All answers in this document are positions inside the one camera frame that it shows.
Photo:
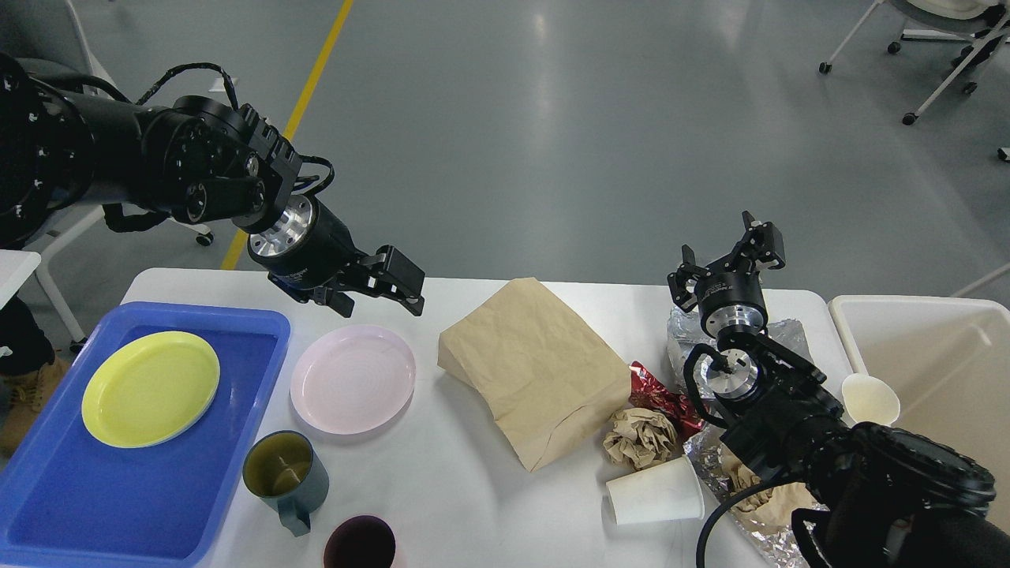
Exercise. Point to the blue plastic tray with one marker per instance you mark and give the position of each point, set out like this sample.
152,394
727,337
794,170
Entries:
69,500

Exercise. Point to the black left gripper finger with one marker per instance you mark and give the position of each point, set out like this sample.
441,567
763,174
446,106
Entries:
335,300
388,273

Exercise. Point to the crumpled aluminium foil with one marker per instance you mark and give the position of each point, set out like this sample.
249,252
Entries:
775,543

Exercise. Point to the brown boot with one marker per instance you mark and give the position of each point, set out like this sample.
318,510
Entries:
28,395

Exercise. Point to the white office chair right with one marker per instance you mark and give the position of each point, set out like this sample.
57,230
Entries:
980,26

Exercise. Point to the pink mug dark inside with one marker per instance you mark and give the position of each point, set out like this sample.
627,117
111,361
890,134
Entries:
364,541

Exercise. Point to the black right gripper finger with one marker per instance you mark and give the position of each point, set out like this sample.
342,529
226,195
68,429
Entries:
761,248
683,280

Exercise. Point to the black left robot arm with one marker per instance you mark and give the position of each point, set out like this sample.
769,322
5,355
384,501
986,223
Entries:
74,139

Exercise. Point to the white paper cup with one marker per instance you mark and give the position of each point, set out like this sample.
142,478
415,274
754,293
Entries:
667,492

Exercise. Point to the teal mug yellow inside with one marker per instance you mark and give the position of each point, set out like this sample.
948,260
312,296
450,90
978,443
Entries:
283,470

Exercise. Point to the white chair base left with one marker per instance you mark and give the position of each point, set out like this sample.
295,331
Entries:
54,44

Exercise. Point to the pink plate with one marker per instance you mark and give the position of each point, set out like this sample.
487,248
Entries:
353,380

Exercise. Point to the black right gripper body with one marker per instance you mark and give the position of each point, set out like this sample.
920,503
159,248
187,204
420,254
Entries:
730,299

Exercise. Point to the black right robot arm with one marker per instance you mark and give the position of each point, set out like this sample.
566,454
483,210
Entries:
888,497

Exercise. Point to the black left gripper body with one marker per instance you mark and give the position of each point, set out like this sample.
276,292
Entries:
307,247

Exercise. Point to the white side table left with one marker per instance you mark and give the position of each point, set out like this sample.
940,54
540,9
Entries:
16,268

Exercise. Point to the beige plastic bin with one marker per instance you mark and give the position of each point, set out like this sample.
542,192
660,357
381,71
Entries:
947,359

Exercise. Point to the crumpled brown paper ball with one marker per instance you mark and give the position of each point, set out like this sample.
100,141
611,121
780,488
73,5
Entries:
640,439

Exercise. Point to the white plastic spoon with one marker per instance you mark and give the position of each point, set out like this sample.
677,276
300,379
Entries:
867,399

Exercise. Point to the red foil wrapper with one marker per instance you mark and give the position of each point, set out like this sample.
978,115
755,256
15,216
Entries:
647,392

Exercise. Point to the yellow plate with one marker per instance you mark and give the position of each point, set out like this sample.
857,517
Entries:
151,390

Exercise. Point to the brown paper bag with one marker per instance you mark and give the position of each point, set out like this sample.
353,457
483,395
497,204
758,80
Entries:
548,379

